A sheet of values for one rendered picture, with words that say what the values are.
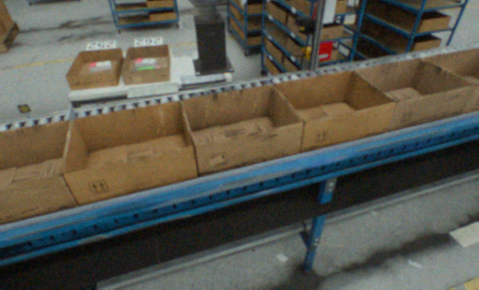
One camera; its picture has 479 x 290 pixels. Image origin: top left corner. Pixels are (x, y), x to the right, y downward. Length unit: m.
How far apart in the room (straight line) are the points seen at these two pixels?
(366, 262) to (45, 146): 1.73
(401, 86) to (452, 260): 1.08
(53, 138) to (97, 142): 0.15
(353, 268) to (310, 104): 1.01
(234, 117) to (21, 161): 0.83
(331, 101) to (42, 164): 1.26
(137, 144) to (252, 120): 0.50
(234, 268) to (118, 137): 1.03
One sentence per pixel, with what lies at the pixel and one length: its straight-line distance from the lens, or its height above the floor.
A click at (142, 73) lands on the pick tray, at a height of 0.82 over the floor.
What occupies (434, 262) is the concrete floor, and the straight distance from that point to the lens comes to 2.20.
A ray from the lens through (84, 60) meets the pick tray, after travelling 2.43.
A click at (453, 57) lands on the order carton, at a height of 1.02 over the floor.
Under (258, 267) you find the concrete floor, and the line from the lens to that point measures 1.89.
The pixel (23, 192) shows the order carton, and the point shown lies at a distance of 1.09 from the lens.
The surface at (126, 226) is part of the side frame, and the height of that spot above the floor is 0.79.
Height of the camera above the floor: 1.68
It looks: 38 degrees down
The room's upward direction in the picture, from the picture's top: 1 degrees counter-clockwise
